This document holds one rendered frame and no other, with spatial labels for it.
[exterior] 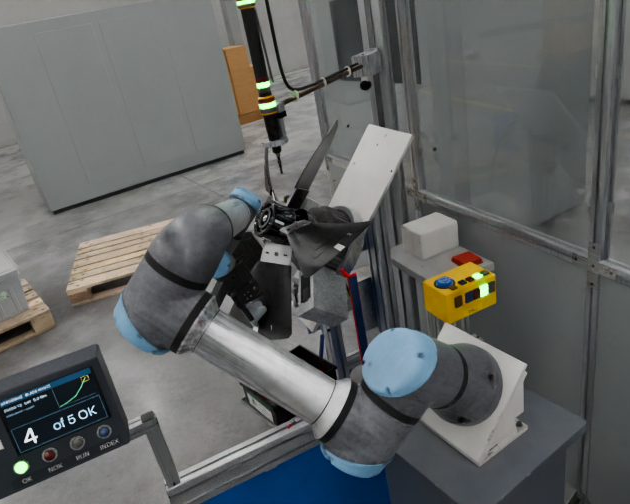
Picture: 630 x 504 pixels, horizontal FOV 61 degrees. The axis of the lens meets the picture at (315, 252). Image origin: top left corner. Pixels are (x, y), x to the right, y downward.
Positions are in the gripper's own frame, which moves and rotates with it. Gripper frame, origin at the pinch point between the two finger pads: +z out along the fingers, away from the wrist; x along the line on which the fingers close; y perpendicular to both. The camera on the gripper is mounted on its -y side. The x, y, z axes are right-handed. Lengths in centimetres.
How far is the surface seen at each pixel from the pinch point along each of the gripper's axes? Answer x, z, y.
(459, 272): -27, 7, 51
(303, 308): -2.0, 4.1, 14.2
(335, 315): -6.2, 10.0, 20.5
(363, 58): 39, -35, 82
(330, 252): -16.7, -15.2, 25.8
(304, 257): -11.5, -15.4, 20.3
